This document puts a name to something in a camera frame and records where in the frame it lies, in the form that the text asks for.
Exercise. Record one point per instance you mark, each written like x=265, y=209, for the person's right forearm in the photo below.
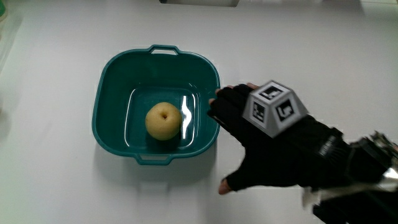
x=363, y=174

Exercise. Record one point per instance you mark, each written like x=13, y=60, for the person's right hand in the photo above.
x=273, y=155

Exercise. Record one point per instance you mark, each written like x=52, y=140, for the yellow pear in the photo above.
x=163, y=121

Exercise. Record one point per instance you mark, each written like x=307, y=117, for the teal plastic plate basin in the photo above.
x=124, y=81

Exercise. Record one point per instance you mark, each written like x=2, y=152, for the green container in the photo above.
x=2, y=8

